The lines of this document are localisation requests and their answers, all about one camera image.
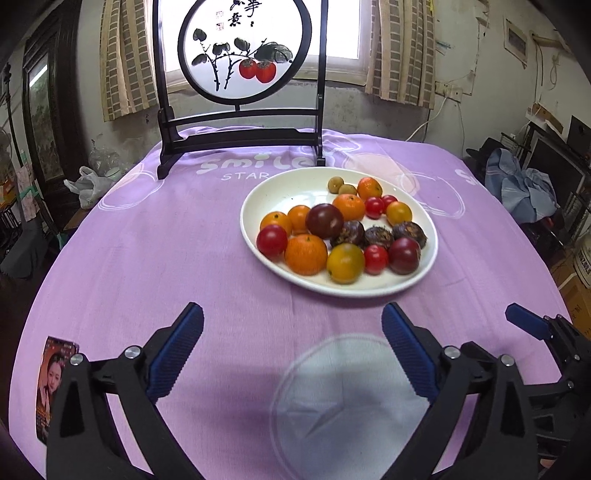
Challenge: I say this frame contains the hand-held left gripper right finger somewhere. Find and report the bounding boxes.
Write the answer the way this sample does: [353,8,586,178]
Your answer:
[381,302,539,480]

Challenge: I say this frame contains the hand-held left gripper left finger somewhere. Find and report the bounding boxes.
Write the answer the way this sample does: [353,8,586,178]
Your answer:
[46,301,205,480]

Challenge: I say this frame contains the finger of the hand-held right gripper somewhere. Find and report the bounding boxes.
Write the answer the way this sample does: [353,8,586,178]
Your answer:
[505,302,591,384]

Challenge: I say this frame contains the dark wrinkled passion fruit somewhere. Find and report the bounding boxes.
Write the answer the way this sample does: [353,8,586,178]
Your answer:
[364,226,395,250]
[392,221,428,245]
[329,220,366,247]

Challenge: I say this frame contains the small orange tomato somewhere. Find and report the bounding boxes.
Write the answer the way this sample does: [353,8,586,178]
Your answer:
[385,202,413,226]
[259,211,293,236]

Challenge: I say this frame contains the purple tomato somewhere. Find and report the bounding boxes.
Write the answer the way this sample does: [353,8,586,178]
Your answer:
[388,237,422,276]
[305,203,345,240]

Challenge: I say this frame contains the orange mandarin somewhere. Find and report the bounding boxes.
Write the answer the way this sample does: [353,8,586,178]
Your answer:
[357,177,383,200]
[284,233,328,276]
[332,194,366,221]

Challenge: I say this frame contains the white oval plate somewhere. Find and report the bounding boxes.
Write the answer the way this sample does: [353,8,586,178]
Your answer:
[239,167,438,297]

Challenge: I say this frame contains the yellow tomato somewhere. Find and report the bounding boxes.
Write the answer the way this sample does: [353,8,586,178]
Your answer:
[326,243,366,284]

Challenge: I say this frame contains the pile of blue clothes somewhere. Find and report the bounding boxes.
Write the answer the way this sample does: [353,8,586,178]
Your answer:
[485,148,559,222]

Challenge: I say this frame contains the smartphone with lit screen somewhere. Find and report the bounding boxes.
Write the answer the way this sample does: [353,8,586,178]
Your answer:
[36,337,80,446]

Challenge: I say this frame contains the dark monitor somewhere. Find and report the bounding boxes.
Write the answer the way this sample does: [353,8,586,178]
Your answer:
[526,122,587,195]

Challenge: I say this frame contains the white plastic bag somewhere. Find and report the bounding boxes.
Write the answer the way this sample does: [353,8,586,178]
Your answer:
[64,166,116,209]

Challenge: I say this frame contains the black speaker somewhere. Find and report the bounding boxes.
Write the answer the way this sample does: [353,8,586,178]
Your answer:
[567,115,591,160]

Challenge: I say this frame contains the black framed painted table screen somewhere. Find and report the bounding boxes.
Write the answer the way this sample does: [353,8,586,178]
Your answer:
[152,0,329,181]

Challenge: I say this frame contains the dark wooden cabinet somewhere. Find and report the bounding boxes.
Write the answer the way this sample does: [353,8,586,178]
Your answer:
[21,14,88,208]

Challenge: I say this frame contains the beige checked curtain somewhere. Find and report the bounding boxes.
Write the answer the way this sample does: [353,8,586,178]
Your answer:
[99,0,160,123]
[365,0,437,110]

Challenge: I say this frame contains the window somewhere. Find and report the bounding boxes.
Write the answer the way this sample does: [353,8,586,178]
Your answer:
[164,0,372,86]

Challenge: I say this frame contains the white power cable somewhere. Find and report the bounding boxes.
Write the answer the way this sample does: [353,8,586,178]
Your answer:
[406,96,448,141]

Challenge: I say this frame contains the white wall socket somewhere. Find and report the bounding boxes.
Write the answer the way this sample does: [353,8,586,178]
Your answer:
[434,79,465,100]

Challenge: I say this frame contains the white wall panel box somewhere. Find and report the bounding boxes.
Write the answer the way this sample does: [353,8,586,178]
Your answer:
[503,18,529,65]

